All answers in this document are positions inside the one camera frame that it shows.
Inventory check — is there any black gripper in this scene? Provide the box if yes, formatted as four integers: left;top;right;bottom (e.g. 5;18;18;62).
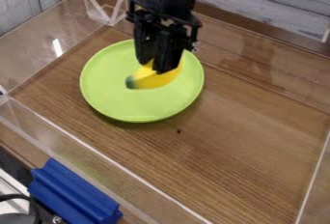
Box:
127;0;202;74

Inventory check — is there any yellow toy banana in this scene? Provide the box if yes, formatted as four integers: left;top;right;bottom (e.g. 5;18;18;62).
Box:
126;61;183;90

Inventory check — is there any green round plate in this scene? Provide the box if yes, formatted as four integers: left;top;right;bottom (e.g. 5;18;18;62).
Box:
80;40;205;123

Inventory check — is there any blue plastic clamp block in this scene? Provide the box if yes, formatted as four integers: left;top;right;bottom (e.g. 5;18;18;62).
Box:
28;158;123;224

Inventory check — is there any clear acrylic triangle bracket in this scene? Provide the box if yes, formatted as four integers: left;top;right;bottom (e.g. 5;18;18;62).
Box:
84;0;128;27

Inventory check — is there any clear acrylic front wall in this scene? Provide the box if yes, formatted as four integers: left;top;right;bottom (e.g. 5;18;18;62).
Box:
0;91;213;224

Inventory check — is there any black cable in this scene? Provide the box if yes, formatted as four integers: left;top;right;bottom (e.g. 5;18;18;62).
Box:
0;194;44;217

